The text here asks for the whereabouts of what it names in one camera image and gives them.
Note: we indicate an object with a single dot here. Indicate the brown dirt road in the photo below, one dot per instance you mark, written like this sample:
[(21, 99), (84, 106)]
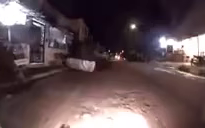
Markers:
[(116, 83)]

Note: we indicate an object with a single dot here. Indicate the street lamp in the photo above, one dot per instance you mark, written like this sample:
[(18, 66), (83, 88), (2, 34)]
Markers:
[(133, 26)]

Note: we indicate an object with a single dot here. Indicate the raised pavement strip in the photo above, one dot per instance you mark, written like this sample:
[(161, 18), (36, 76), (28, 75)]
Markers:
[(33, 75)]

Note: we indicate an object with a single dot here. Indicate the building with lit front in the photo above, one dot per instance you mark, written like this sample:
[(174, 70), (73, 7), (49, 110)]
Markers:
[(36, 40)]

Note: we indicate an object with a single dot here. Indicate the pale roadside pavement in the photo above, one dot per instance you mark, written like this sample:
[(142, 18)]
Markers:
[(186, 71)]

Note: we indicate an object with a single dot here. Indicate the brightly lit building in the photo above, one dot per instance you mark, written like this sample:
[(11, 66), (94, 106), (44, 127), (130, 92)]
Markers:
[(196, 45)]

